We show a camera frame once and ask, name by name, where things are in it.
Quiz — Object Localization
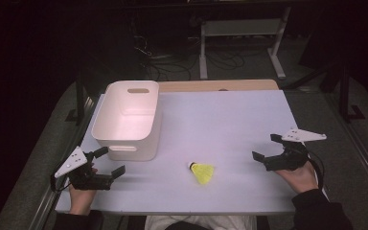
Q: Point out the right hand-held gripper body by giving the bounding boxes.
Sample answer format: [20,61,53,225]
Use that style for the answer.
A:
[263,127,328,172]

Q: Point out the black metal stand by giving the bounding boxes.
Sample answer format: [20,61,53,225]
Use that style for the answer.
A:
[64,68,91,127]
[319,60,367,125]

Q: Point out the person's left hand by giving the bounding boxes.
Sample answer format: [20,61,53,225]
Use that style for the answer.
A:
[68,184,98,216]

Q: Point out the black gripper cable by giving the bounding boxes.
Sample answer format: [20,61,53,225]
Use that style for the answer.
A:
[50,173,72,194]
[306,149,326,190]

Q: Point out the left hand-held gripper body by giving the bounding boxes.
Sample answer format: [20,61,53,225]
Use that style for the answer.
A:
[54,146,115,192]

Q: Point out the person's light clothing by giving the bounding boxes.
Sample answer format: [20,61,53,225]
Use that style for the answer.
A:
[145,214,259,230]

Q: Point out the white plastic storage bin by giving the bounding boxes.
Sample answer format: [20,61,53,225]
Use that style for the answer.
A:
[91,80,163,162]

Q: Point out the person's right hand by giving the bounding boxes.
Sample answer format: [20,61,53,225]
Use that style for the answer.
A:
[274,160,319,195]

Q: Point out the white metal desk frame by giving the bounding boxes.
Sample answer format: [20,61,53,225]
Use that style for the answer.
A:
[198,6,292,81]

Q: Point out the yellow plastic shuttlecock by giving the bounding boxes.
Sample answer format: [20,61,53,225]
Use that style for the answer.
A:
[188,161,216,186]

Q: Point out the black floor cables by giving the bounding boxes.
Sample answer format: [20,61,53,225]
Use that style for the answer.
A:
[130,18,257,82]

